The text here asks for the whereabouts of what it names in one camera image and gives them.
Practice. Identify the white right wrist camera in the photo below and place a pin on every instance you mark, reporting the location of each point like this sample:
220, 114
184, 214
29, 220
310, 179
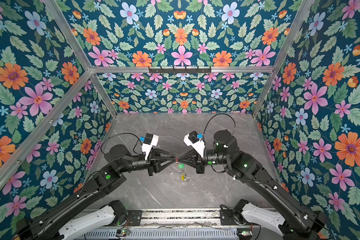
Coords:
195, 140

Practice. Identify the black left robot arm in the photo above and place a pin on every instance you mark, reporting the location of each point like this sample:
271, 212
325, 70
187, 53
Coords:
61, 222

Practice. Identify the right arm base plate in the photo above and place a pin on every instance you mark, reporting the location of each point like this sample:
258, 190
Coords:
230, 217

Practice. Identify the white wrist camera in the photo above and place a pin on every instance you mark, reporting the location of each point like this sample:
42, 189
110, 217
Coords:
148, 142
195, 140

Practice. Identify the black wall hook rail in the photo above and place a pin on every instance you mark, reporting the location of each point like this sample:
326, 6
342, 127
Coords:
179, 70

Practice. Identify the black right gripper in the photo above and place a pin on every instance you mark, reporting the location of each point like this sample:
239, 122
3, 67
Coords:
199, 165

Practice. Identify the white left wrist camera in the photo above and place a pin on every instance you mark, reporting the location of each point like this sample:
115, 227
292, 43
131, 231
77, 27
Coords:
148, 142

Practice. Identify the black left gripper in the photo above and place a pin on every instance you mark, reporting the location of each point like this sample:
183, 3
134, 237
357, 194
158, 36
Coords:
155, 158

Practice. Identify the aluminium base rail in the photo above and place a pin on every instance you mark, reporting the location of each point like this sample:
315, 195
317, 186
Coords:
192, 224

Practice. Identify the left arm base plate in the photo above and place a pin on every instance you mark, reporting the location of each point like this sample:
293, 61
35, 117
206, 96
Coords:
133, 218

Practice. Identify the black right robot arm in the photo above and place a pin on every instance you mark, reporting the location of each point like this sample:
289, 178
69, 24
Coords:
291, 220

